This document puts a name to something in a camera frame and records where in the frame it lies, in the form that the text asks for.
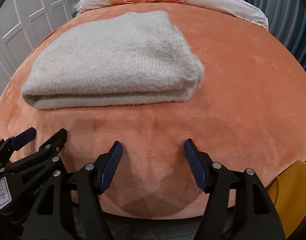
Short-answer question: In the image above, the orange plush bed blanket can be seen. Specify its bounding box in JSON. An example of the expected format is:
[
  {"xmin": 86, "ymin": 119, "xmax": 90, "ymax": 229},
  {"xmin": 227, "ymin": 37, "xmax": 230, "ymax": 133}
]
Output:
[{"xmin": 0, "ymin": 3, "xmax": 306, "ymax": 219}]

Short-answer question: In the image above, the cream knit sweater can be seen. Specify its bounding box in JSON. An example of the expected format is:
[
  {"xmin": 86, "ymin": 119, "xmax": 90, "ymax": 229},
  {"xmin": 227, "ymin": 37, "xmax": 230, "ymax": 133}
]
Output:
[{"xmin": 21, "ymin": 11, "xmax": 204, "ymax": 109}]

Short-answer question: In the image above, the yellow garment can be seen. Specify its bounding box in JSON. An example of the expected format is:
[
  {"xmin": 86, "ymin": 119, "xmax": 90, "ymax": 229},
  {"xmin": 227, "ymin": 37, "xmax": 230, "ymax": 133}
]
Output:
[{"xmin": 267, "ymin": 160, "xmax": 306, "ymax": 237}]

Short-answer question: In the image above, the white pillow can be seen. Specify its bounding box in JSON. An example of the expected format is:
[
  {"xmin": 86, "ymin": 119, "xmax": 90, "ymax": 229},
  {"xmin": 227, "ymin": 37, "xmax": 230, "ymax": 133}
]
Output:
[{"xmin": 77, "ymin": 0, "xmax": 269, "ymax": 30}]

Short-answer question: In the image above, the grey pleated curtain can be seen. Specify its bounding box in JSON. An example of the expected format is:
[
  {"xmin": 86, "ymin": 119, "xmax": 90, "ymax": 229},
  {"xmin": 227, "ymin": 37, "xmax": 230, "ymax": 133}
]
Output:
[{"xmin": 247, "ymin": 0, "xmax": 306, "ymax": 72}]

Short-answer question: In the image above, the white panelled wardrobe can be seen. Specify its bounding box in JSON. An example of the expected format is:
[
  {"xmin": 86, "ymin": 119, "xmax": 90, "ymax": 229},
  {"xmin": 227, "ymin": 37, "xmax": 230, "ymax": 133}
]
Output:
[{"xmin": 0, "ymin": 0, "xmax": 79, "ymax": 96}]

